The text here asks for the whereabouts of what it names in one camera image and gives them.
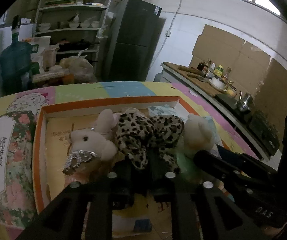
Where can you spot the group of condiment bottles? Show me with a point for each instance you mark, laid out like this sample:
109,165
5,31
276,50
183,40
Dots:
218,70

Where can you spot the leopard print cloth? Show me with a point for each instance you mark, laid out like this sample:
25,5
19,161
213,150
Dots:
138,135

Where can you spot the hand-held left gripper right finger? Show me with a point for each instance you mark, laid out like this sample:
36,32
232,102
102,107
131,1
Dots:
158,182

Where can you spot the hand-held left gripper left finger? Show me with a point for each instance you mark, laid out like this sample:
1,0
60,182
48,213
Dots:
123,182

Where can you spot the black gas stove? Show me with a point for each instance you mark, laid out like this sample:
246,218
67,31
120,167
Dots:
263,132

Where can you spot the metal shelf rack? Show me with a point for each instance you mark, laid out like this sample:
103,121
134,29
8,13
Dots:
76,30

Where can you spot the wall socket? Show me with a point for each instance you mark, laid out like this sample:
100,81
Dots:
168,33

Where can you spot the floral printed box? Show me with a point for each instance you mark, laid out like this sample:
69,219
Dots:
8,155

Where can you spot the dark refrigerator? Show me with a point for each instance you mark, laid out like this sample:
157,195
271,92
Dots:
131,40

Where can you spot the wooden cutting board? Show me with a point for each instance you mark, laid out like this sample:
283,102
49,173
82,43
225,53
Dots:
183,71

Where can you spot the white carton with green label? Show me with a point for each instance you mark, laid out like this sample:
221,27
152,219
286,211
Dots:
38,47

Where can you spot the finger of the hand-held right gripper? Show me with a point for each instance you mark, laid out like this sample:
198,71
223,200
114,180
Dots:
243,162
211,163

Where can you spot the colourful printed blanket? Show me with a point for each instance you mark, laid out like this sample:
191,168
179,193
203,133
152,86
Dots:
133,90

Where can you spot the green item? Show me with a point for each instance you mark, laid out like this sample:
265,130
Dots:
186,166

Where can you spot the white bowl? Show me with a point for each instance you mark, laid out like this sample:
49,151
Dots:
218,83

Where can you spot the light blue printed cloth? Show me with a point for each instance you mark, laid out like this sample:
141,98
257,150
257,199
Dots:
162,110

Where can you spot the white plush rabbit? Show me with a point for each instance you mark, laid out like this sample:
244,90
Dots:
88,141

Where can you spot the orange-edged cardboard box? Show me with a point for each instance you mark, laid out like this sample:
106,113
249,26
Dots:
56,130

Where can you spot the filled clear plastic bag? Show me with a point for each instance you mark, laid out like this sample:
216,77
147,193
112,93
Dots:
77,66

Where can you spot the pink printed cloth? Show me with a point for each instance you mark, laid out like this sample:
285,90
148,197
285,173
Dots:
83,175

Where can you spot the tan flat bundle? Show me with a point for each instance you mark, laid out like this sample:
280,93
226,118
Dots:
49,76

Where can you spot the metal kettle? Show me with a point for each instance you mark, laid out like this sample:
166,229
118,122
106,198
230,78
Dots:
244,102

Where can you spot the cardboard sheet on wall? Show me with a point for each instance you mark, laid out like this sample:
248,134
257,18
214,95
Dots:
233,47

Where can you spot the white plush bear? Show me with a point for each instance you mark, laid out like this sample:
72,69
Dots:
198,135

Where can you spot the blue water jug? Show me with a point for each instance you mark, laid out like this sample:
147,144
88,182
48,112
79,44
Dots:
13,62

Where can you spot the kitchen knife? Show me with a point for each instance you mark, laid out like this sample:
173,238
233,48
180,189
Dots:
198,77

